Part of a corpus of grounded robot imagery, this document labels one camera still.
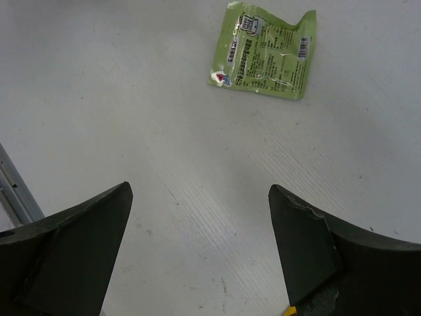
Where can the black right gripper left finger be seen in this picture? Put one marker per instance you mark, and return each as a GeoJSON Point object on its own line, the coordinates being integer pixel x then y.
{"type": "Point", "coordinates": [62, 264]}

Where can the green snack packet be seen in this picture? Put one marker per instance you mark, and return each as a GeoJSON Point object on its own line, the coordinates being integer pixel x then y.
{"type": "Point", "coordinates": [259, 52]}

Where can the aluminium table frame rail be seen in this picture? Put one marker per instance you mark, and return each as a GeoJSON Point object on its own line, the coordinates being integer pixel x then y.
{"type": "Point", "coordinates": [16, 199]}

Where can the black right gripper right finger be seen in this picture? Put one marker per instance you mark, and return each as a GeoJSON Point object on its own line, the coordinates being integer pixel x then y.
{"type": "Point", "coordinates": [332, 267]}

